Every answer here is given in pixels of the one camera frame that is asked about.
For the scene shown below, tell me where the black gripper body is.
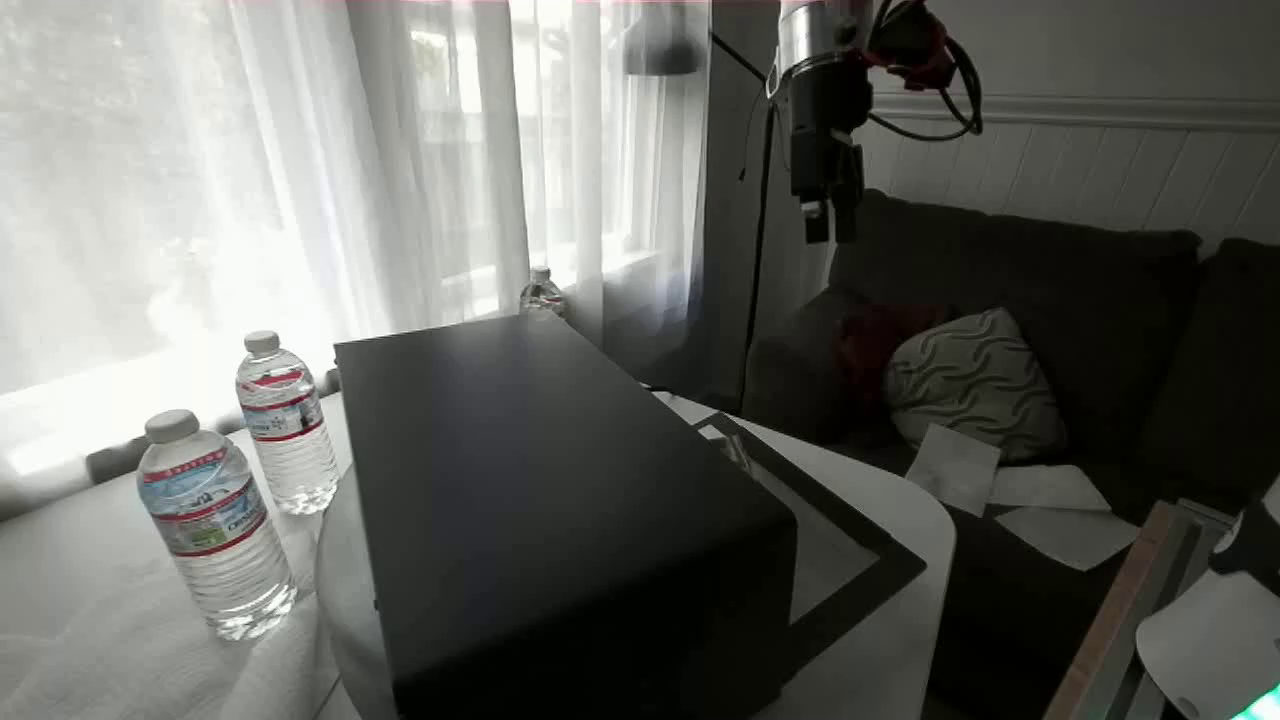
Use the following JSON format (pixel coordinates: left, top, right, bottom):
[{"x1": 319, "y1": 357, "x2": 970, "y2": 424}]
[{"x1": 782, "y1": 64, "x2": 879, "y2": 207}]

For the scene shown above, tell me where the dark red cushion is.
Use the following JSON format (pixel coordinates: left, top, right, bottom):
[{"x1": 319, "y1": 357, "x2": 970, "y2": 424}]
[{"x1": 743, "y1": 284, "x2": 936, "y2": 430}]

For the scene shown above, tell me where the white patterned pillow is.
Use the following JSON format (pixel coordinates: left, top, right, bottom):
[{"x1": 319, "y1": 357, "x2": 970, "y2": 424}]
[{"x1": 879, "y1": 302, "x2": 1074, "y2": 464}]

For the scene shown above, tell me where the white folded paper sheet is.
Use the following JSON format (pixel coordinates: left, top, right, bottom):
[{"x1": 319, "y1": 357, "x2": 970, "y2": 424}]
[{"x1": 904, "y1": 420, "x2": 1005, "y2": 519}]

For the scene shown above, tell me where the dark grey sofa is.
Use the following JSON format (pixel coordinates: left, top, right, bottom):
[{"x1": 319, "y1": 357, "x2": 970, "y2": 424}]
[{"x1": 741, "y1": 185, "x2": 1280, "y2": 720}]

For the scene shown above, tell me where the white flat paper sheet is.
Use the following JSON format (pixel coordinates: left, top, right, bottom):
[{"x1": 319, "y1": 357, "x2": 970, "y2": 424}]
[
  {"x1": 993, "y1": 504, "x2": 1145, "y2": 577},
  {"x1": 986, "y1": 460, "x2": 1117, "y2": 519}
]

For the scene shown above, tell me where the black box cabinet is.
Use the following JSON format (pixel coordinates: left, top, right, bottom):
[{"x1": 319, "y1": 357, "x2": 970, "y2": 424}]
[{"x1": 334, "y1": 313, "x2": 799, "y2": 720}]

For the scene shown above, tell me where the white sheer curtain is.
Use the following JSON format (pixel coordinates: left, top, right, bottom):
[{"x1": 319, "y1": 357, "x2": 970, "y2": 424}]
[{"x1": 0, "y1": 0, "x2": 721, "y2": 403}]

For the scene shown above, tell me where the light wooden board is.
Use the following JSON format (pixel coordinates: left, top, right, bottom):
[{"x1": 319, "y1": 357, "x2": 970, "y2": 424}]
[{"x1": 1039, "y1": 497, "x2": 1239, "y2": 720}]

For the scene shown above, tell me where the small clear water bottle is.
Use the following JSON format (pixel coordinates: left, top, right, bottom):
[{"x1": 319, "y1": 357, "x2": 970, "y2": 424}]
[{"x1": 233, "y1": 329, "x2": 344, "y2": 519}]

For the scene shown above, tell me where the large clear water bottle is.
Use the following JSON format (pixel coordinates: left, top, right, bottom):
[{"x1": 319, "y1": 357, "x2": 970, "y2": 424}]
[{"x1": 131, "y1": 408, "x2": 302, "y2": 646}]

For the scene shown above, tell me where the white tablecloth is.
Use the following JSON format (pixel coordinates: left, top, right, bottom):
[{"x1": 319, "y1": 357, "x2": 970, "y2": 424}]
[{"x1": 0, "y1": 393, "x2": 359, "y2": 720}]

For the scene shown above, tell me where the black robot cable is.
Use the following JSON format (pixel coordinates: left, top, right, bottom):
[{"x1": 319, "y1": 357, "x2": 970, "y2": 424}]
[{"x1": 860, "y1": 0, "x2": 988, "y2": 145}]

